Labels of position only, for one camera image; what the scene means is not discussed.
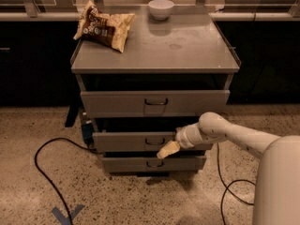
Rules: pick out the grey drawer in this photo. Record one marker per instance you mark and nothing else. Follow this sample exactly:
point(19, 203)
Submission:
point(153, 103)
point(131, 141)
point(152, 164)

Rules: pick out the white ceramic bowl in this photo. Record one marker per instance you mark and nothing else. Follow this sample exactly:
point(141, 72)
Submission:
point(161, 9)

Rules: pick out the blue power box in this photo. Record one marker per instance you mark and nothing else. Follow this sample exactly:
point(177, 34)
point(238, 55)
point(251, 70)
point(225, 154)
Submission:
point(87, 132)

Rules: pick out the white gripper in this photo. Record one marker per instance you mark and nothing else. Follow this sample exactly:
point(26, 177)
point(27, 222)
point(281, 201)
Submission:
point(182, 139)

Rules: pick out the grey metal drawer cabinet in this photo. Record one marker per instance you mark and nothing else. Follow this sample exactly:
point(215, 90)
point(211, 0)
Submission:
point(185, 52)

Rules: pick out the grey bottom drawer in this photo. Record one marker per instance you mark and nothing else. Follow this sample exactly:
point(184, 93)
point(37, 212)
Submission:
point(152, 164)

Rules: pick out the yellow brown chip bag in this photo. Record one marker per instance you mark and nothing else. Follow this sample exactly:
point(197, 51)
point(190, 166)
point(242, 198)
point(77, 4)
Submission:
point(108, 29)

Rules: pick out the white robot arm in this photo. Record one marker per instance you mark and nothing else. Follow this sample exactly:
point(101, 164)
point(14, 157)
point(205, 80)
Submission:
point(277, 191)

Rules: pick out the grey top drawer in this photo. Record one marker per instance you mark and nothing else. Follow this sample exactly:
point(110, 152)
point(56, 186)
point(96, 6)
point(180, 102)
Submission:
point(153, 103)

